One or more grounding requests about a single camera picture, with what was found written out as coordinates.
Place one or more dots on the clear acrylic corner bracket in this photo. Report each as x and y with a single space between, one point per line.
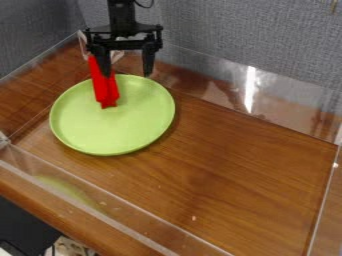
114 55

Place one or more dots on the black box under table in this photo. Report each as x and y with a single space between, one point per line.
22 231

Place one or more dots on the green round plate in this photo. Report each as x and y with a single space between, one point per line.
116 130

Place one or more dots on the clear acrylic enclosure wall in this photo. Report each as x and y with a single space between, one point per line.
241 181

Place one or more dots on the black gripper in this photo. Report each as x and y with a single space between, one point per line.
122 34

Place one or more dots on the red long block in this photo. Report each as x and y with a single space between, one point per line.
104 85

